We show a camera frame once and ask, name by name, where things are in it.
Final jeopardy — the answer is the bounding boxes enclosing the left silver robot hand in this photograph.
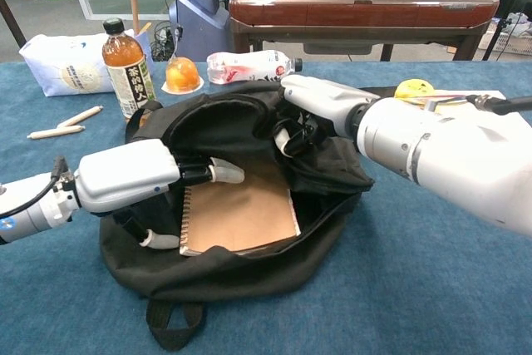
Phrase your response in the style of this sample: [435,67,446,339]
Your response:
[74,138,246,250]

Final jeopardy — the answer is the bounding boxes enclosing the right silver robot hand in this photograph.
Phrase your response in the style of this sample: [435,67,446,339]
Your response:
[272,74,382,157]

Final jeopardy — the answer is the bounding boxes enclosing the brown spiral notebook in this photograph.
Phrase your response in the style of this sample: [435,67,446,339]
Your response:
[178,175,303,257]

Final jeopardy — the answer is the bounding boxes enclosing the black fabric backpack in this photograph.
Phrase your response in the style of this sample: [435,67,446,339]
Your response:
[98,79,398,352]

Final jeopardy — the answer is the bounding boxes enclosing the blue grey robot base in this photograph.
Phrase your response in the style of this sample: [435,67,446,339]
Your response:
[168,0,234,63]

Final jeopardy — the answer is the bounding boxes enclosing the beige wooden stick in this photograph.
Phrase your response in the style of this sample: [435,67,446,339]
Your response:
[56,105,104,129]
[26,125,86,141]

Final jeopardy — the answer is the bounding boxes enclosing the yellow tape measure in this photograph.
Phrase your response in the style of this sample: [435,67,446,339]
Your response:
[393,78,436,113]

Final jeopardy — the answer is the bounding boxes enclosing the clear plastic drink bottle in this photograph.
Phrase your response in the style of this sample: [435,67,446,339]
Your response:
[206,49,303,86]

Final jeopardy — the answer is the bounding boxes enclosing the brown mahjong table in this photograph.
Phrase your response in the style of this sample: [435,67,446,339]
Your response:
[228,0,500,63]

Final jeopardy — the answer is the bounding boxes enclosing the amber tea bottle black label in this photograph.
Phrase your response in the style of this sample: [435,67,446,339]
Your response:
[101,17,158,126]

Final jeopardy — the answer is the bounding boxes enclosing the orange jelly cup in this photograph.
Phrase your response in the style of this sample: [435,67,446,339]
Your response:
[160,55,205,95]

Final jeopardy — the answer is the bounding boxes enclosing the white tissue pack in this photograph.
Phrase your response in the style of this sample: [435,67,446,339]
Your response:
[18,29,155,98]

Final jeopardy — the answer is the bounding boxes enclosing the white and yellow paper pad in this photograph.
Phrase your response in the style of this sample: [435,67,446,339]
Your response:
[431,89,506,101]

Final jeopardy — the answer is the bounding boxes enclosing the black tripod stand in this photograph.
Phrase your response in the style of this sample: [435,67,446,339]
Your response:
[481,0,532,61]

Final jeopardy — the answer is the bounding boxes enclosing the white plastic basket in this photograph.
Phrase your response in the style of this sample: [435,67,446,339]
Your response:
[477,13,532,56]

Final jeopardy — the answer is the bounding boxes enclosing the tangled black floor cables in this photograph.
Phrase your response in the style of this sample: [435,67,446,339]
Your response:
[148,17,175,62]

